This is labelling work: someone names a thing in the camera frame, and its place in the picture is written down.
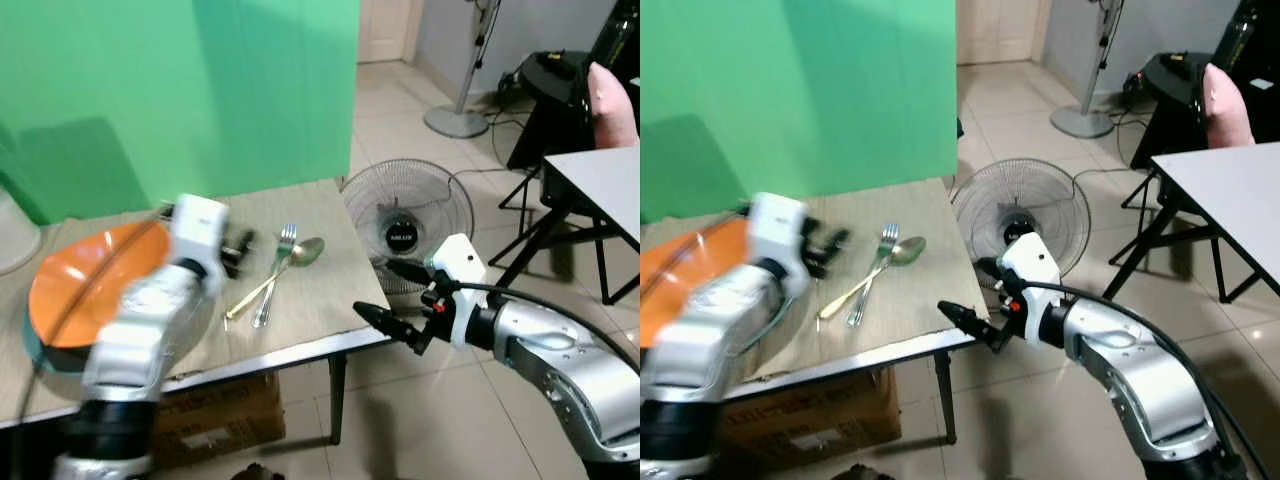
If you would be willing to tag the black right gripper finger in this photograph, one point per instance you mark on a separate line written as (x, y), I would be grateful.
(972, 320)
(388, 320)
(410, 270)
(992, 268)

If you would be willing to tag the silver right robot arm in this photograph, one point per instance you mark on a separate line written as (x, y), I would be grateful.
(560, 360)
(1130, 360)

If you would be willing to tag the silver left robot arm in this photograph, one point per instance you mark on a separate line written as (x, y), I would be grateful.
(140, 340)
(700, 340)

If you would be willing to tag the silver metal fork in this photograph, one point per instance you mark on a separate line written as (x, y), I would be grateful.
(276, 272)
(872, 272)

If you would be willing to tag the black cage floor fan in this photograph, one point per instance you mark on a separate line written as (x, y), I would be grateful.
(1020, 205)
(405, 215)

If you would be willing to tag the black metal table leg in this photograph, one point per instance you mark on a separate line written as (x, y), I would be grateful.
(946, 400)
(337, 400)

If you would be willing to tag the orange round plate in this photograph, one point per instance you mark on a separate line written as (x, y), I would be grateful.
(90, 285)
(690, 275)

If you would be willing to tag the grey round base stand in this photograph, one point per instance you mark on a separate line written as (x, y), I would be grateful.
(1085, 120)
(458, 120)

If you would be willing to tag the green screen backdrop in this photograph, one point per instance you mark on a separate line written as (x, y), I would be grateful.
(800, 90)
(180, 90)

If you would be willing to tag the brown cardboard box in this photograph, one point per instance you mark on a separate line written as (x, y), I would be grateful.
(810, 415)
(225, 420)

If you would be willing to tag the dark robot foot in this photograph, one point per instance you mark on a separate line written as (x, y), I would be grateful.
(258, 472)
(862, 472)

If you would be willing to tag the white table with black legs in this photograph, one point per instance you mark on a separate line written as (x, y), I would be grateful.
(1230, 195)
(600, 185)

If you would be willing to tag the black round stool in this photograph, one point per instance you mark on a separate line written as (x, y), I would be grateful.
(550, 85)
(1170, 85)

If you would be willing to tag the cream door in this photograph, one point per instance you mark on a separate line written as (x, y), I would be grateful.
(385, 28)
(995, 28)

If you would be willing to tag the pink soft cushion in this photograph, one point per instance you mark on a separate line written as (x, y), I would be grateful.
(1228, 112)
(612, 115)

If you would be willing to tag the black equipment case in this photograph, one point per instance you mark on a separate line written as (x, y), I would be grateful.
(620, 35)
(1250, 45)

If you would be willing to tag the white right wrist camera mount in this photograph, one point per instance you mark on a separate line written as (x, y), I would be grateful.
(1030, 268)
(462, 270)

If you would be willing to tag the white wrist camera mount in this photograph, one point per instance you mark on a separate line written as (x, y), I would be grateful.
(778, 222)
(198, 225)
(1030, 268)
(462, 270)

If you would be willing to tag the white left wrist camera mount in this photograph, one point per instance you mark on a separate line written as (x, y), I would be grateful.
(198, 225)
(778, 222)

